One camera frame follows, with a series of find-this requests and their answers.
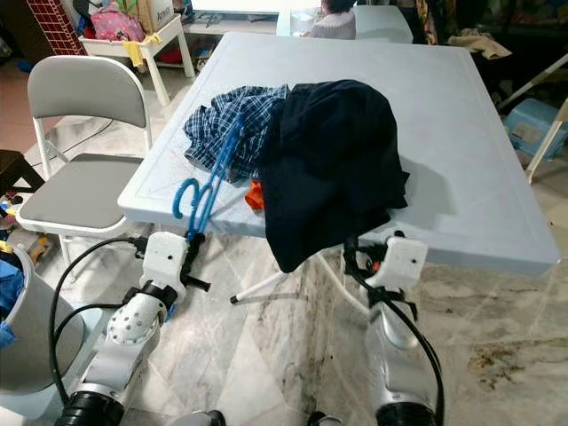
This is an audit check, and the blue plaid shirt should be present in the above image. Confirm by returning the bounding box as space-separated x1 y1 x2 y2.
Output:
184 85 289 183

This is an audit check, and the orange garment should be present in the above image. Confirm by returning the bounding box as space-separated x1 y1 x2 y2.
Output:
244 180 267 212

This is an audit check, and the blue plastic hanger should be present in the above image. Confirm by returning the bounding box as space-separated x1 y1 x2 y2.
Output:
173 115 245 239

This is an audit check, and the red brick tile pillar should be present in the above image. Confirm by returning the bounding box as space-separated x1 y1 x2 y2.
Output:
27 0 85 57

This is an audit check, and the robot right leg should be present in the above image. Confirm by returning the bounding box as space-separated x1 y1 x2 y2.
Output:
306 410 347 426

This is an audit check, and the grey white folding chair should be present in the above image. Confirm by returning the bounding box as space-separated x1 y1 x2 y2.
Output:
16 56 150 267

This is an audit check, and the white side shelf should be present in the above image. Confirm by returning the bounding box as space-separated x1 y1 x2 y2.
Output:
78 13 196 107

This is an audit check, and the pink backpack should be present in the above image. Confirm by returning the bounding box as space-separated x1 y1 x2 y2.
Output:
91 4 147 43

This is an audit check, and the white laundry basket with lid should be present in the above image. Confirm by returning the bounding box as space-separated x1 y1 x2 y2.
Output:
0 257 61 396

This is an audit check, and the beige floor cloth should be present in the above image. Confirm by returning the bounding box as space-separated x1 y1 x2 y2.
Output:
448 31 511 61

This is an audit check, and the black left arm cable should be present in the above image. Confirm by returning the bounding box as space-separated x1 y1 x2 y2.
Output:
49 235 152 405

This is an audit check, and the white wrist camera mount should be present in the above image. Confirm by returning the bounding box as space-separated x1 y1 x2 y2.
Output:
380 235 429 294
145 233 192 298

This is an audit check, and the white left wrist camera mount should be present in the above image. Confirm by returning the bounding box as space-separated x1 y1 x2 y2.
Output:
145 233 192 298

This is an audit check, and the light blue garment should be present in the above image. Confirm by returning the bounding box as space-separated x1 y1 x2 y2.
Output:
0 259 26 347

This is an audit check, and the small child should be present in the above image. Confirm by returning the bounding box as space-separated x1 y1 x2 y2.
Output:
306 0 356 38

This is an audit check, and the robot left leg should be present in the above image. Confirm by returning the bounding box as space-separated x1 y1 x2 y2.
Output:
169 410 227 426

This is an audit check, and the robot leg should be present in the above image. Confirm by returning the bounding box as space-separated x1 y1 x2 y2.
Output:
306 410 347 426
169 410 227 426

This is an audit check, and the dark navy garment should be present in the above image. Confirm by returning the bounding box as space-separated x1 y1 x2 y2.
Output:
256 80 409 274

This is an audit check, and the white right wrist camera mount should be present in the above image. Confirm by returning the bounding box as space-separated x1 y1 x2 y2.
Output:
380 235 429 294

